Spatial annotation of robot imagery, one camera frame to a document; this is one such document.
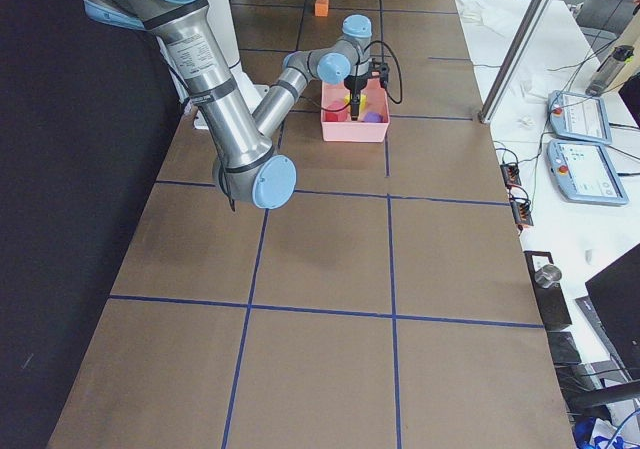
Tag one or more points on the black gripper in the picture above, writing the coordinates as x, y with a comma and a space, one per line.
355, 83

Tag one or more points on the yellow foam cube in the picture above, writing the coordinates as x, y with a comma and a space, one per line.
363, 101

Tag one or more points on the orange foam cube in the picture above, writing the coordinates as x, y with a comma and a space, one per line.
321, 8

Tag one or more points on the purple foam cube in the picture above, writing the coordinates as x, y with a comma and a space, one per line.
373, 117

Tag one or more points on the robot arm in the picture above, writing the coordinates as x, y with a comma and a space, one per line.
249, 167

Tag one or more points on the pink plastic bin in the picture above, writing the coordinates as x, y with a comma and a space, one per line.
355, 131

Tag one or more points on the upper orange connector board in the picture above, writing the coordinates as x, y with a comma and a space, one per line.
511, 174

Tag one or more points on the orange connector board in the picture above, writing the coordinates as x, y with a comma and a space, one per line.
511, 174
521, 211

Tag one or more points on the lower orange connector board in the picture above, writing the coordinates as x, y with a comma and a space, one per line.
521, 211

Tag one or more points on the upper teach pendant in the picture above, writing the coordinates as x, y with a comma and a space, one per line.
580, 117

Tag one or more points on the teach pendant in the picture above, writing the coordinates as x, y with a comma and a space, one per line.
580, 117
584, 173

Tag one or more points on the lower teach pendant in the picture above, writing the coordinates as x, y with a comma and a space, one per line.
584, 173

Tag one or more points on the metal cup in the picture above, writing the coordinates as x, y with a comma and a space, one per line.
547, 276

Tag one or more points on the grey water bottle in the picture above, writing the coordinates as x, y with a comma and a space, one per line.
609, 69

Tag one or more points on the black electronics box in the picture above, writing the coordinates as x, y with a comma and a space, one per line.
551, 302

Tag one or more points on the black monitor corner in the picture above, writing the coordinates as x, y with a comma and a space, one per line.
614, 293

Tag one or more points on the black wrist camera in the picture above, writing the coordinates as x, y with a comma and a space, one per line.
380, 70

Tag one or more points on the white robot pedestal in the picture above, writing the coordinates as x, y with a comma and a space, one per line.
225, 44

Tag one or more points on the aluminium frame post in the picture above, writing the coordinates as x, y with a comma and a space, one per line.
514, 56

